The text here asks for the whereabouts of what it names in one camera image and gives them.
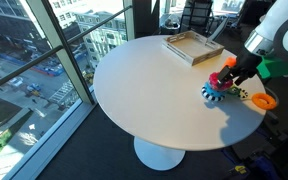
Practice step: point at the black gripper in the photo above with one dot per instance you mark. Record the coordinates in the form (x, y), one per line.
(245, 67)

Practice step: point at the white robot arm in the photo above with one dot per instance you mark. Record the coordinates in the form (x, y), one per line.
(269, 38)

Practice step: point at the orange stacking peg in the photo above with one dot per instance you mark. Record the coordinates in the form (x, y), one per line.
(230, 62)

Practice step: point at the black white striped base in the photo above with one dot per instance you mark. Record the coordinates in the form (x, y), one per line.
(212, 95)

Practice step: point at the wooden tray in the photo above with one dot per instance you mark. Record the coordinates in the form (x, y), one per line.
(192, 47)

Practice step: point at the black office chair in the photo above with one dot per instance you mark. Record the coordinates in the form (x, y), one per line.
(197, 16)

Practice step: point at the white round table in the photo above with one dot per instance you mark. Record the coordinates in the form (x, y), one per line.
(151, 93)

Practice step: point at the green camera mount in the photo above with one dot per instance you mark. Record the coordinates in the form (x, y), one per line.
(272, 67)

